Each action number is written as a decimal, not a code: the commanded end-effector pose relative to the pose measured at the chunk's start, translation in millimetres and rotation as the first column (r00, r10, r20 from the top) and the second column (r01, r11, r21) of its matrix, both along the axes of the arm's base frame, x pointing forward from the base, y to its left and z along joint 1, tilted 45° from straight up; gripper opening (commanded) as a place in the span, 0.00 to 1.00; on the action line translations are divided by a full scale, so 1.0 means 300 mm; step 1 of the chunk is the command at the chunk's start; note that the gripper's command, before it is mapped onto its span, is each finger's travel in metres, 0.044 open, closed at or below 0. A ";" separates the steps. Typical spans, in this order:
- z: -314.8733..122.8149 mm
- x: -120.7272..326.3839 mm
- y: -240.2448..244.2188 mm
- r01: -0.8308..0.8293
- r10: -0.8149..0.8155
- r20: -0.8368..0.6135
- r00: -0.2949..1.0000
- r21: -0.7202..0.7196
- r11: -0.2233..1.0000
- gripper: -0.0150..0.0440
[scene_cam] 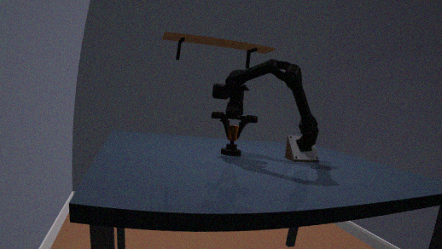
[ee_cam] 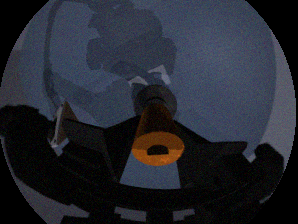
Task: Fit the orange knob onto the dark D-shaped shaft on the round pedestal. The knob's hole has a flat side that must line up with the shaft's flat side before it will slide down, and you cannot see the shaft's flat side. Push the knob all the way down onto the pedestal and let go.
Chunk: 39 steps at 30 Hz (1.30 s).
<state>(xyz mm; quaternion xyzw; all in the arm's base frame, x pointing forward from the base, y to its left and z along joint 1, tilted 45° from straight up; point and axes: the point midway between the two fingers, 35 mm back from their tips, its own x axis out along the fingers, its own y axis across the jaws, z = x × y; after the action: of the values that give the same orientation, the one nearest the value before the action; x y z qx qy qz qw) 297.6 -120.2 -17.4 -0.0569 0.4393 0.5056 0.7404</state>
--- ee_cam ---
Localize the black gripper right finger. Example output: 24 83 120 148
173 119 247 189

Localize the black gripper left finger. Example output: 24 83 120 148
61 115 141 183

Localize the orange knob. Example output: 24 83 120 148
132 104 185 167

